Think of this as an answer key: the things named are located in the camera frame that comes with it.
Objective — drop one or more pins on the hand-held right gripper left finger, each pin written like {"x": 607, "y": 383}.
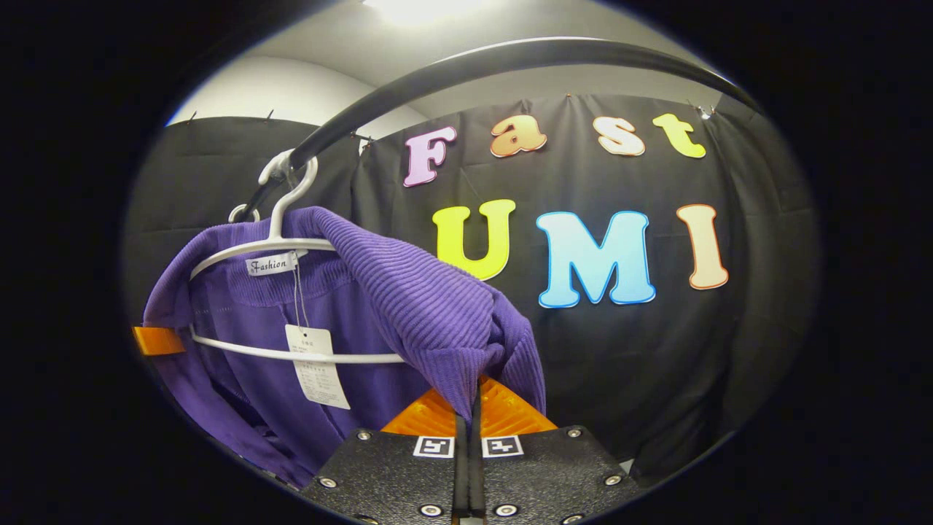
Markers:
{"x": 393, "y": 474}

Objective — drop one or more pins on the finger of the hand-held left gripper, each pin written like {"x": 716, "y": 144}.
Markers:
{"x": 157, "y": 340}

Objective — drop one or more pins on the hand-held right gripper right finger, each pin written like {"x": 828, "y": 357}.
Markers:
{"x": 539, "y": 467}

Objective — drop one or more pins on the white plastic hanger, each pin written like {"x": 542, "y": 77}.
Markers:
{"x": 248, "y": 251}
{"x": 235, "y": 211}

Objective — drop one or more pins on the purple knit cardigan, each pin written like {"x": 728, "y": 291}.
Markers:
{"x": 423, "y": 306}

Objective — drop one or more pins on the black metal clothes rack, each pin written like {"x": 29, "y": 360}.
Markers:
{"x": 466, "y": 62}

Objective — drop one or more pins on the white paper hang tag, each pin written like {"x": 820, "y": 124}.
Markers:
{"x": 317, "y": 372}

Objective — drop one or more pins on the black backdrop cloth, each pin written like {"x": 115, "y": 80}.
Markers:
{"x": 656, "y": 364}

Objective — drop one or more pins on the ceiling light panel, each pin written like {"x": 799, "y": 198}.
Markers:
{"x": 430, "y": 9}

